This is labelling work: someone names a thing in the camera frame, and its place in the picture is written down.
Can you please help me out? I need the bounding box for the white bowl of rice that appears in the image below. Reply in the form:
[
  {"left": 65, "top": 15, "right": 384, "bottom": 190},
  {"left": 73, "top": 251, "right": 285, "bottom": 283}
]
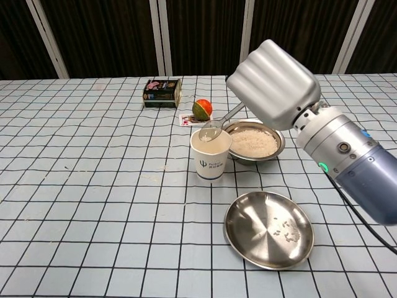
[{"left": 223, "top": 119, "right": 285, "bottom": 166}]

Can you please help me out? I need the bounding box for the metal spoon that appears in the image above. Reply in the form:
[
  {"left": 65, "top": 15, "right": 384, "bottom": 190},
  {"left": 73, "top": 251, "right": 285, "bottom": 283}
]
[{"left": 198, "top": 102, "right": 248, "bottom": 143}]

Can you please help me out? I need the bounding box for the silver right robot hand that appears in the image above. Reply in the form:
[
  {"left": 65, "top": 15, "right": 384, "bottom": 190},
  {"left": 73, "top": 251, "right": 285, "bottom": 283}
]
[{"left": 225, "top": 39, "right": 322, "bottom": 130}]

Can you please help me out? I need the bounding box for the white paper cup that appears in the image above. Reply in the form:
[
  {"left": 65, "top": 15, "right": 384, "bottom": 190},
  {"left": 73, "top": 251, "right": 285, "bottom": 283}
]
[{"left": 189, "top": 127, "right": 233, "bottom": 183}]

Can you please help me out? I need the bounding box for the orange green toy pumpkin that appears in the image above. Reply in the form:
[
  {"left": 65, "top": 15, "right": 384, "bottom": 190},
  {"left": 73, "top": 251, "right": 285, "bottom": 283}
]
[{"left": 192, "top": 98, "right": 214, "bottom": 122}]

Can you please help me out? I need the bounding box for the black luncheon meat tin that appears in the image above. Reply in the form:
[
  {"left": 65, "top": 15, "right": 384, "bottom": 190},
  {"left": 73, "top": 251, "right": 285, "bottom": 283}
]
[{"left": 142, "top": 78, "right": 182, "bottom": 109}]

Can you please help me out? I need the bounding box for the shallow metal plate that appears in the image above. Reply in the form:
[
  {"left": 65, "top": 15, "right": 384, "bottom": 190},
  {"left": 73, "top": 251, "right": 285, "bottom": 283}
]
[{"left": 223, "top": 191, "right": 315, "bottom": 270}]

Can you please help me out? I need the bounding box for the blue checkered tablecloth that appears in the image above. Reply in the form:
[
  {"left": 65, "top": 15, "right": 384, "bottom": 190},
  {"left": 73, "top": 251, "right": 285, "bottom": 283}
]
[{"left": 0, "top": 73, "right": 397, "bottom": 298}]

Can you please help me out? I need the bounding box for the white screen frame post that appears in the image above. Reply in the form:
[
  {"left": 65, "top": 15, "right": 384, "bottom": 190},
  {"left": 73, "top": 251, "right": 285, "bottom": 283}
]
[
  {"left": 149, "top": 0, "right": 174, "bottom": 77},
  {"left": 25, "top": 0, "right": 71, "bottom": 79},
  {"left": 332, "top": 0, "right": 360, "bottom": 75},
  {"left": 238, "top": 0, "right": 256, "bottom": 74}
]

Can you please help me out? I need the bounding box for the playing card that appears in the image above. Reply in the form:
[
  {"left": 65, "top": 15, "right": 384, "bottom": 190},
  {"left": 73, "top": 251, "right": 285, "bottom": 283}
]
[{"left": 179, "top": 113, "right": 213, "bottom": 127}]

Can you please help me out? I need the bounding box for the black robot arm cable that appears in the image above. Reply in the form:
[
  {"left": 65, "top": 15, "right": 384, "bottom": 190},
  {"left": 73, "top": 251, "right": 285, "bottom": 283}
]
[{"left": 329, "top": 177, "right": 397, "bottom": 254}]

